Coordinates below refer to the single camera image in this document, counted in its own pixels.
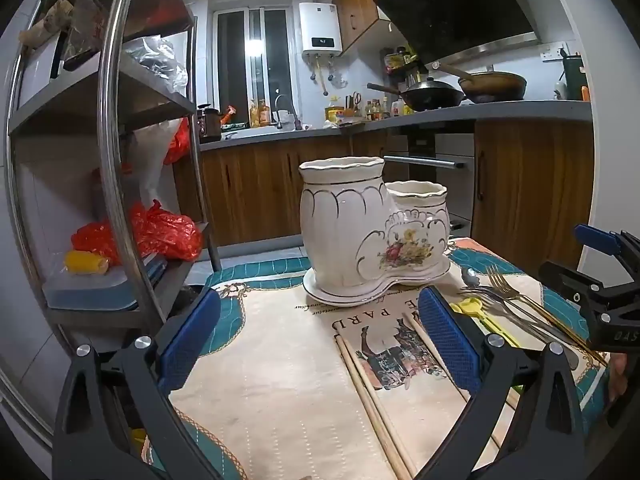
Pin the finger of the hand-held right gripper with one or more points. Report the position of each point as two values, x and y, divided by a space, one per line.
595 239
565 277

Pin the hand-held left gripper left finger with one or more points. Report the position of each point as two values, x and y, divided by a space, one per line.
192 335

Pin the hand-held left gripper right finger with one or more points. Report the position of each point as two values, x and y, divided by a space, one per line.
447 340

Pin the silver fork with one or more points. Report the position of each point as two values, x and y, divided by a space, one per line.
500 305

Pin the wooden chopstick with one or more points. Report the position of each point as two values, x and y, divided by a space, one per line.
366 405
412 328
376 402
420 330

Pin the white floral ceramic utensil holder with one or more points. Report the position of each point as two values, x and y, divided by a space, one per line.
340 230

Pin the person's right hand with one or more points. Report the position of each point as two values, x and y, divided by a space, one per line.
618 375

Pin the yellow plastic utensil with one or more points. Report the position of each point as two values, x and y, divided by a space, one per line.
469 305

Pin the silver spoon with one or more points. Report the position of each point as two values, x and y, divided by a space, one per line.
468 277

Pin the wooden base cabinet beside oven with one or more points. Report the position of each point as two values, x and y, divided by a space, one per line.
530 185

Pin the printed tablecloth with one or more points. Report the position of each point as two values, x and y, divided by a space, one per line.
280 385

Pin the large red plastic bag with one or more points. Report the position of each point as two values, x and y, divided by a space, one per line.
160 232

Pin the clear plastic container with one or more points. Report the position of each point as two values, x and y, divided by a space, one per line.
90 290

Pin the yellow corn cob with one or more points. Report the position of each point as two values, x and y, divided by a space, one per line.
85 262

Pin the steel built-in oven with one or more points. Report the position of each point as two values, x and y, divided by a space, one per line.
450 185

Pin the wooden base cabinet under sink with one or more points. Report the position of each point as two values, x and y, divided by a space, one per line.
250 190

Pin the grey kitchen countertop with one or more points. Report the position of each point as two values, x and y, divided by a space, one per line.
500 109

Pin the dark green countertop appliance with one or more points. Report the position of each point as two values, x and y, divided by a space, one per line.
575 77

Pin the white hanging plastic bag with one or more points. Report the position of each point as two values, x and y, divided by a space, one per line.
150 160

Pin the brown frying pan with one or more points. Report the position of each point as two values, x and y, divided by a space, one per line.
495 85

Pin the small red plastic bag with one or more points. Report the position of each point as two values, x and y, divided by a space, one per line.
179 142

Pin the dark red pressure cooker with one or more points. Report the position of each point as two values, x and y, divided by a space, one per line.
209 125

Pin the black wok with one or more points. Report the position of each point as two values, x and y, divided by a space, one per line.
430 97

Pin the orange plastic item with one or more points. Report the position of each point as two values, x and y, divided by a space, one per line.
228 115

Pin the steel shelf rack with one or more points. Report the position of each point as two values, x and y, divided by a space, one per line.
106 125

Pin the amber oil bottle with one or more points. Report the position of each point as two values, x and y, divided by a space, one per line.
264 115
254 116

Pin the row of sauce bottles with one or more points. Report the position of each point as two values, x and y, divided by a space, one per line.
382 110

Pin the chrome faucet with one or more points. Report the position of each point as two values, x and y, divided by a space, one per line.
296 119

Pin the scissors holder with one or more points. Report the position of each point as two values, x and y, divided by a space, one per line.
354 105

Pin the large yellow oil bottle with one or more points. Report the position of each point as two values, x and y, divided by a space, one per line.
334 112

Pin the black range hood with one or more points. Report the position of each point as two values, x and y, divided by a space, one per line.
450 5

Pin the kitchen window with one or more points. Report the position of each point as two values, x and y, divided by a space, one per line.
230 60

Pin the clear crumpled plastic bag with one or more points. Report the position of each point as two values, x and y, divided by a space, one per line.
155 60

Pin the clear food packet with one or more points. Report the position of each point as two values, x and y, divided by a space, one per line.
85 25

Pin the white water heater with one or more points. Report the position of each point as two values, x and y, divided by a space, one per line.
320 25

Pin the white wall socket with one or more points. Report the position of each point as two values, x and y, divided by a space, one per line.
554 52

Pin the wall spice rack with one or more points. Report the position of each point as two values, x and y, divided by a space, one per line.
400 62

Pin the wooden wall cabinet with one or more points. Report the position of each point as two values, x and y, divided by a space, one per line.
357 0

